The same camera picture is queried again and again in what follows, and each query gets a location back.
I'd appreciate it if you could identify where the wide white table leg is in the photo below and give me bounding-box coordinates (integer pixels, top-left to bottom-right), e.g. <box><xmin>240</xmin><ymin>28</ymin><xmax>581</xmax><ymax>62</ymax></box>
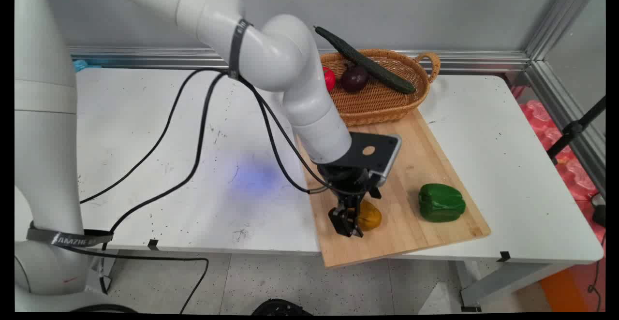
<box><xmin>455</xmin><ymin>260</ymin><xmax>577</xmax><ymax>312</ymax></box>

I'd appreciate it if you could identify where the grey forearm velcro strap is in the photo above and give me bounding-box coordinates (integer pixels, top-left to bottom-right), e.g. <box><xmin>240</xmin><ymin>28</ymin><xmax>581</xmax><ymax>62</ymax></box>
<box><xmin>228</xmin><ymin>19</ymin><xmax>253</xmax><ymax>80</ymax></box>

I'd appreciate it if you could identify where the long aluminium frame rail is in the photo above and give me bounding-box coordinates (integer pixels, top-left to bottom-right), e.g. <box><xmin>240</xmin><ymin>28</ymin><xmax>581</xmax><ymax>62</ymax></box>
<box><xmin>68</xmin><ymin>46</ymin><xmax>532</xmax><ymax>75</ymax></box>

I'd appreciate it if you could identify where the woven wicker basket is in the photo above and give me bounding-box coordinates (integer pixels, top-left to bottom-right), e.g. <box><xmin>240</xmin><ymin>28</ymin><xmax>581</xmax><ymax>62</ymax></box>
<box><xmin>319</xmin><ymin>49</ymin><xmax>442</xmax><ymax>127</ymax></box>

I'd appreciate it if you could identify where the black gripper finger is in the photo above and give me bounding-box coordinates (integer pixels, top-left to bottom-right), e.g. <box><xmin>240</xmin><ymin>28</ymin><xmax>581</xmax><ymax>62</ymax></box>
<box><xmin>349</xmin><ymin>199</ymin><xmax>365</xmax><ymax>239</ymax></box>
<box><xmin>329</xmin><ymin>204</ymin><xmax>350</xmax><ymax>236</ymax></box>

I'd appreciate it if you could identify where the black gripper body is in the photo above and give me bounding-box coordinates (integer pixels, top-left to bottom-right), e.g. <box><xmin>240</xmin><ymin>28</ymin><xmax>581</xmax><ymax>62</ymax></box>
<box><xmin>317</xmin><ymin>163</ymin><xmax>383</xmax><ymax>209</ymax></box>

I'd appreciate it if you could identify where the brown yellow potato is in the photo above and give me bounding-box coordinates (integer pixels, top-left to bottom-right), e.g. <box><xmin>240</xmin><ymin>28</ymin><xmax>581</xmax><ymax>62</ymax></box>
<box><xmin>357</xmin><ymin>199</ymin><xmax>383</xmax><ymax>232</ymax></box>

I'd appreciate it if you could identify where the dark green cucumber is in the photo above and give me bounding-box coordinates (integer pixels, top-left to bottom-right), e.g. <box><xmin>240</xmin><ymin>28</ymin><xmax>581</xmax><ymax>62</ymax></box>
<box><xmin>313</xmin><ymin>26</ymin><xmax>417</xmax><ymax>94</ymax></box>

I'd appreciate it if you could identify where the aluminium frame corner post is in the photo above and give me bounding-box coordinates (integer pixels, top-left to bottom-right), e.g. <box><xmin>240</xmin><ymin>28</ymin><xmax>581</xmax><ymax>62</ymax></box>
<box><xmin>525</xmin><ymin>0</ymin><xmax>603</xmax><ymax>62</ymax></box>

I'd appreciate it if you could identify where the black floor cable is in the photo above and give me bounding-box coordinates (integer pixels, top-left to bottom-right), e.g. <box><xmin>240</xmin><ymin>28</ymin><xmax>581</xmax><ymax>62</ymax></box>
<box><xmin>58</xmin><ymin>244</ymin><xmax>210</xmax><ymax>314</ymax></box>

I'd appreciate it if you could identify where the green bell pepper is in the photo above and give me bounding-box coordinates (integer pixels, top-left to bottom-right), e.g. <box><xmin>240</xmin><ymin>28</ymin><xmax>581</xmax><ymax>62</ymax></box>
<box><xmin>418</xmin><ymin>183</ymin><xmax>467</xmax><ymax>223</ymax></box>

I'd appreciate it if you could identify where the thin black cable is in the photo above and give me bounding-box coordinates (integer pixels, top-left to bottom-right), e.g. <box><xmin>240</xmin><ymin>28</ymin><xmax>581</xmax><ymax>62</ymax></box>
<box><xmin>80</xmin><ymin>68</ymin><xmax>334</xmax><ymax>204</ymax></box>

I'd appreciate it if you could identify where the wooden cutting board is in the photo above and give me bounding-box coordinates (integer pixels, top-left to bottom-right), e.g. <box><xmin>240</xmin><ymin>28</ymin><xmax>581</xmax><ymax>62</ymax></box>
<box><xmin>295</xmin><ymin>109</ymin><xmax>492</xmax><ymax>268</ymax></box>

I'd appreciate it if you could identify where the small black device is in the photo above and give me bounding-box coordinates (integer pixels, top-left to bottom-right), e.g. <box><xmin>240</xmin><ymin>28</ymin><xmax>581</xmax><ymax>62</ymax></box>
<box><xmin>591</xmin><ymin>193</ymin><xmax>606</xmax><ymax>228</ymax></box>

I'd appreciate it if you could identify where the narrow white table leg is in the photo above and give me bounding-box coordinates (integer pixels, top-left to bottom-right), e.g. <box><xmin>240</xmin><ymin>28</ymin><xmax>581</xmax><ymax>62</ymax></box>
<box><xmin>85</xmin><ymin>250</ymin><xmax>119</xmax><ymax>294</ymax></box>

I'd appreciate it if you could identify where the thick black labelled cable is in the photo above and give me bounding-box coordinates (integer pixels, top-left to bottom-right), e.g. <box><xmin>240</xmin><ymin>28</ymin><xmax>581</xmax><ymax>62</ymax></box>
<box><xmin>99</xmin><ymin>69</ymin><xmax>373</xmax><ymax>294</ymax></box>

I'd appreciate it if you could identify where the grey printed base strap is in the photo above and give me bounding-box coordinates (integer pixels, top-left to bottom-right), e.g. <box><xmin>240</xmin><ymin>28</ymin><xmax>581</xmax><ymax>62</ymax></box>
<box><xmin>27</xmin><ymin>221</ymin><xmax>115</xmax><ymax>249</ymax></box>

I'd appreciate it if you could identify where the orange floor panel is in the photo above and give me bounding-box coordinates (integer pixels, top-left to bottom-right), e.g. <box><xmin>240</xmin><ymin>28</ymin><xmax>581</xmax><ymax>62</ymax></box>
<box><xmin>539</xmin><ymin>267</ymin><xmax>594</xmax><ymax>313</ymax></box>

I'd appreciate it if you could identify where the short aluminium frame rail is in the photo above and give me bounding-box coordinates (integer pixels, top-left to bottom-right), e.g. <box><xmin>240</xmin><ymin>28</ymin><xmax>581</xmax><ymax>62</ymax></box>
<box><xmin>525</xmin><ymin>60</ymin><xmax>606</xmax><ymax>196</ymax></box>

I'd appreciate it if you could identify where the blue bubble wrap sheet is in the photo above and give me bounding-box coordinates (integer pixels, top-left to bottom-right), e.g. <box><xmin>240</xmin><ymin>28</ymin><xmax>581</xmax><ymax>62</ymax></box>
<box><xmin>73</xmin><ymin>59</ymin><xmax>103</xmax><ymax>73</ymax></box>

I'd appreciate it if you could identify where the black round floor object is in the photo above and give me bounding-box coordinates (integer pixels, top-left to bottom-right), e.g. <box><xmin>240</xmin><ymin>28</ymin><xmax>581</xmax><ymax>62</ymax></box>
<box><xmin>251</xmin><ymin>298</ymin><xmax>313</xmax><ymax>316</ymax></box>

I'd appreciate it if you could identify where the purple onion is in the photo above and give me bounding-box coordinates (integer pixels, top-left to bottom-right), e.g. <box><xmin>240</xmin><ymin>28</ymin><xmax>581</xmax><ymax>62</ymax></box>
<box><xmin>340</xmin><ymin>64</ymin><xmax>370</xmax><ymax>93</ymax></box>

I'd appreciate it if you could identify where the red bubble wrap sheet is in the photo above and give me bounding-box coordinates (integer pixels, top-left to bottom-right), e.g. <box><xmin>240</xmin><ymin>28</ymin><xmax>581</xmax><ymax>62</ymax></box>
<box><xmin>517</xmin><ymin>86</ymin><xmax>606</xmax><ymax>246</ymax></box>

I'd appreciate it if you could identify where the black wrist camera mount plate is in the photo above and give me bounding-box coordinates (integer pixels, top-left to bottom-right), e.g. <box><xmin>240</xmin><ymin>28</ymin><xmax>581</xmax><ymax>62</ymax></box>
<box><xmin>339</xmin><ymin>131</ymin><xmax>403</xmax><ymax>188</ymax></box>

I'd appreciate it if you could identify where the black tripod stand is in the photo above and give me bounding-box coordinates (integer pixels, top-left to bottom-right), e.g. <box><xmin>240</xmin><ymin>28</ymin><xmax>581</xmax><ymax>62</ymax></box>
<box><xmin>546</xmin><ymin>97</ymin><xmax>606</xmax><ymax>166</ymax></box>

